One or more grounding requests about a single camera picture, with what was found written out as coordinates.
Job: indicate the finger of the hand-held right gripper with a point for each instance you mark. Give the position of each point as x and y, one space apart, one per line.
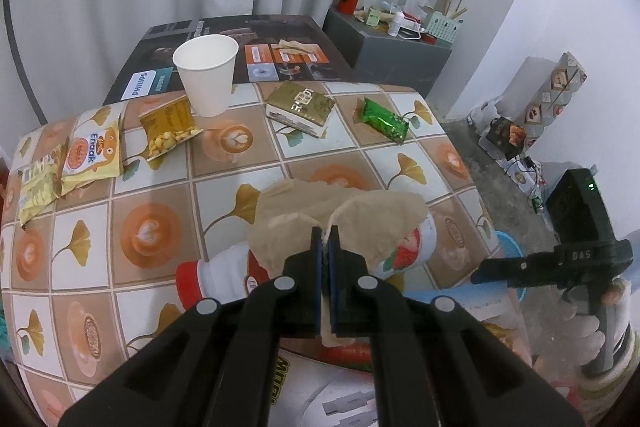
520 271

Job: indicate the grey cabinet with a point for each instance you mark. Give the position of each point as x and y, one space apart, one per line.
395 57

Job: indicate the small green container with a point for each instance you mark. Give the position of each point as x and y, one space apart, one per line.
375 17

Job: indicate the white printed package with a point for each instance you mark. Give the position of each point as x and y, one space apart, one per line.
320 397

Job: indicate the yellow peanut packet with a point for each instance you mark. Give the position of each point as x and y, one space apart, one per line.
167 129

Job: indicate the leaf patterned tablecloth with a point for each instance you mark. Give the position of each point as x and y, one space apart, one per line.
150 187

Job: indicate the person's right forearm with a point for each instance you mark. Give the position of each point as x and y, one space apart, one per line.
615 392

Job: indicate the dark printed cardboard box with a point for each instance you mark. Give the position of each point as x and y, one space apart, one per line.
300 27

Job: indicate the white paper cup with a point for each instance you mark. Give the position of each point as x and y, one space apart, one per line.
207 77

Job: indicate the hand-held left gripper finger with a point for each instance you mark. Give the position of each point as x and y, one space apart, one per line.
321 292
334 292

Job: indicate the blue white box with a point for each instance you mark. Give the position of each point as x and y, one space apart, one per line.
465 304

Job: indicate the brown paper napkin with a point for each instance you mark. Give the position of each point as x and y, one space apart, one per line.
370 222

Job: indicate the small green snack packet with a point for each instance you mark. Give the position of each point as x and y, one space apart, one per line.
382 122

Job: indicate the small white bottle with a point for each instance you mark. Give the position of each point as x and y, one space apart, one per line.
397 26

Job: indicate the white bottle with red cap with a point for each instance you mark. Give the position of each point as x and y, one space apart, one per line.
225 274

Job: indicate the yellow cookie packet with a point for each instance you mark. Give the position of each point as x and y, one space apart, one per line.
92 157

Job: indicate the yellow green snack packet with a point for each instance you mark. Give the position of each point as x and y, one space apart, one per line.
40 184

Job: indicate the dark bag with orange print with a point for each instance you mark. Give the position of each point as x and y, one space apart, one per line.
507 137

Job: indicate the person's right hand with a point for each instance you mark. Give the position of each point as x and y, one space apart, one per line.
620 312

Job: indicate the gold box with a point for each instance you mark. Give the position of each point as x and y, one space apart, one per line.
300 107

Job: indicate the crumpled brown paper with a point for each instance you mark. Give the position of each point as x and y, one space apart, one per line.
295 48

